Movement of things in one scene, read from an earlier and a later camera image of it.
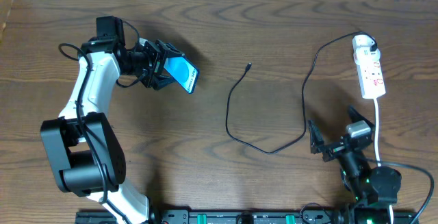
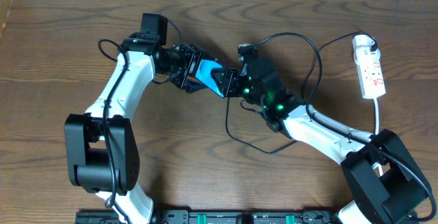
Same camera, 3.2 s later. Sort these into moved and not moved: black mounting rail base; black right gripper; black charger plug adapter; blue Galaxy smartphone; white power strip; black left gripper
Moved: blue Galaxy smartphone; black left gripper; black right gripper
Not moved: black charger plug adapter; black mounting rail base; white power strip
